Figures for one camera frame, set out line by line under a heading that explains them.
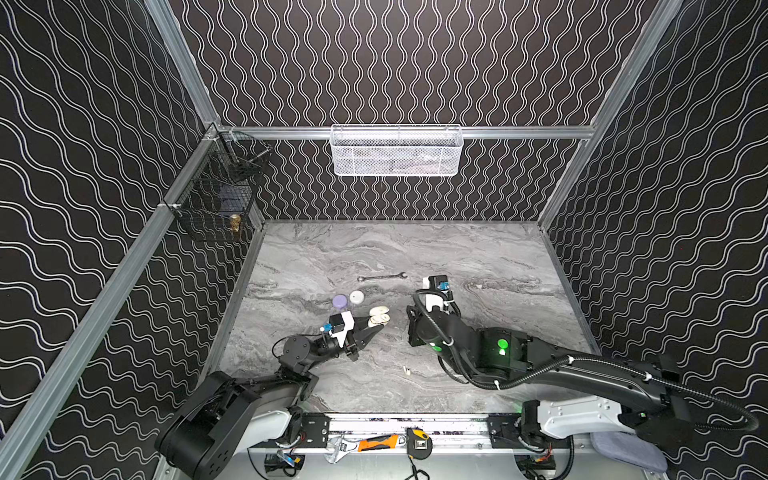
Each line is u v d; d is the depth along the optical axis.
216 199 0.94
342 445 0.72
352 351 0.67
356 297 0.98
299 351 0.61
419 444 0.70
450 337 0.45
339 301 0.99
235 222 0.83
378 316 0.70
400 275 1.04
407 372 0.84
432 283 0.58
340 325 0.61
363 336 0.70
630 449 0.70
